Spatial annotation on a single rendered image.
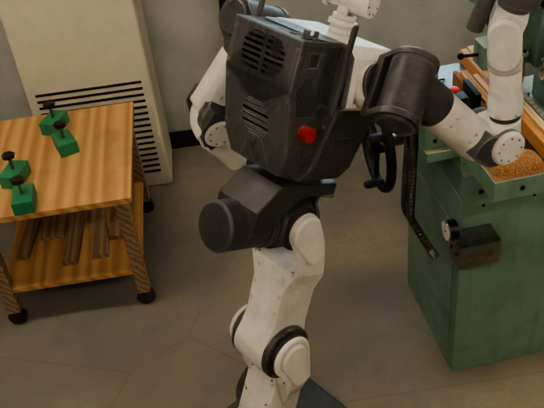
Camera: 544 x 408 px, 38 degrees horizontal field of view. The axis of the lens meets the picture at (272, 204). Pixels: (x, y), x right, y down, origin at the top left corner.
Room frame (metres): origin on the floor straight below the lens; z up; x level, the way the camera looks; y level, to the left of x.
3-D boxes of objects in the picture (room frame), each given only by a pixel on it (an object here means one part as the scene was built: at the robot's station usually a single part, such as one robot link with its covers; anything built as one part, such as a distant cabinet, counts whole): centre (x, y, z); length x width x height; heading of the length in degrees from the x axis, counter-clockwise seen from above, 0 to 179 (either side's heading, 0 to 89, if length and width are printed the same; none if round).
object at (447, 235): (1.62, -0.48, 0.65); 0.06 x 0.04 x 0.08; 7
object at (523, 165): (1.56, -0.61, 0.92); 0.14 x 0.09 x 0.04; 97
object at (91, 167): (2.44, 0.77, 0.32); 0.66 x 0.57 x 0.64; 3
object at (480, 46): (1.91, -0.68, 1.03); 0.14 x 0.07 x 0.09; 97
